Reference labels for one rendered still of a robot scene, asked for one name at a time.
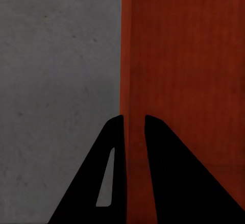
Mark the storage box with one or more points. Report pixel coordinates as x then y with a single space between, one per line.
183 62

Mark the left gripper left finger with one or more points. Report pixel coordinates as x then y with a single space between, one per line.
78 206

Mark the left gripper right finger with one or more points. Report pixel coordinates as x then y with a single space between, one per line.
185 192

